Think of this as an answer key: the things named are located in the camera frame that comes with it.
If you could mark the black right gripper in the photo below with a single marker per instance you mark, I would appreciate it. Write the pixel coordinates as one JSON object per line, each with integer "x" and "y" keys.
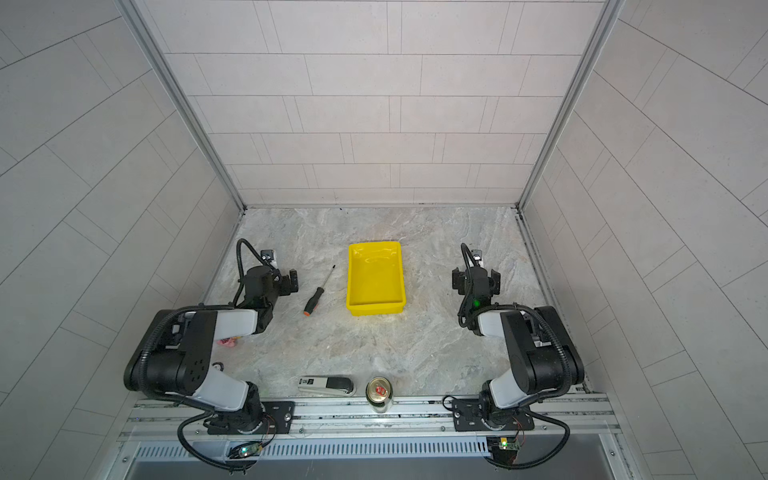
{"x": 475, "y": 280}

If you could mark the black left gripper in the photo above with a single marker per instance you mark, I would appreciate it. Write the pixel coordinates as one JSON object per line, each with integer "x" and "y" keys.
{"x": 287, "y": 280}

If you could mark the black orange handled screwdriver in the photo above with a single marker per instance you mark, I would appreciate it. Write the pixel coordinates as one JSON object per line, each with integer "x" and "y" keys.
{"x": 313, "y": 301}

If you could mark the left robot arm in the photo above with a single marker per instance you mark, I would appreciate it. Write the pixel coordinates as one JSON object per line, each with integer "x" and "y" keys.
{"x": 173, "y": 361}

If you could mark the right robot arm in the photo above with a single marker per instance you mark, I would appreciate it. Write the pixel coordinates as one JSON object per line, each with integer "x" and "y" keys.
{"x": 543, "y": 360}

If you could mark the yellow plastic bin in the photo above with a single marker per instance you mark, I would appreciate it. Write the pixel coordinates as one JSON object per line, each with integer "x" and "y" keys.
{"x": 375, "y": 279}

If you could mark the pink toy figure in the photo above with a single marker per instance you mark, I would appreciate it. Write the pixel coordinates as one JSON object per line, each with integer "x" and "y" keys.
{"x": 228, "y": 342}

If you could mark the white black stapler box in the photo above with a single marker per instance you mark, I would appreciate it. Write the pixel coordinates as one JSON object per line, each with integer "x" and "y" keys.
{"x": 334, "y": 386}

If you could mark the green labelled can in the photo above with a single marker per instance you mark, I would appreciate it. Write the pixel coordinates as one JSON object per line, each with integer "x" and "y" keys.
{"x": 379, "y": 394}

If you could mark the left circuit board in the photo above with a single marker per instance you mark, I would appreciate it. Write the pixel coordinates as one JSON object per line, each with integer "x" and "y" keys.
{"x": 246, "y": 450}

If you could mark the circuit board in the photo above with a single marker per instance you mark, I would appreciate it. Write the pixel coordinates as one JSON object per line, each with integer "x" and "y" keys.
{"x": 503, "y": 450}
{"x": 246, "y": 450}

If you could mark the right circuit board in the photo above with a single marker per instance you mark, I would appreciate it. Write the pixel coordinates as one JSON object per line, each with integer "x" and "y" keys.
{"x": 503, "y": 450}

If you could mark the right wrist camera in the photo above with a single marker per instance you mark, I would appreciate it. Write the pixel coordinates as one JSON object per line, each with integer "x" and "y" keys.
{"x": 476, "y": 255}

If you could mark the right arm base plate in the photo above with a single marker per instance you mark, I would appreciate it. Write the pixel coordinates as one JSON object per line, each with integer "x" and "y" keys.
{"x": 467, "y": 416}

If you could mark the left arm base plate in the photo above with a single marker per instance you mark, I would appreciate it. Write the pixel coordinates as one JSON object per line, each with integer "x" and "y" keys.
{"x": 270, "y": 417}

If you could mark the aluminium mounting rail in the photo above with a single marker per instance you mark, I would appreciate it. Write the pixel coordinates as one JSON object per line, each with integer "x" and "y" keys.
{"x": 353, "y": 417}

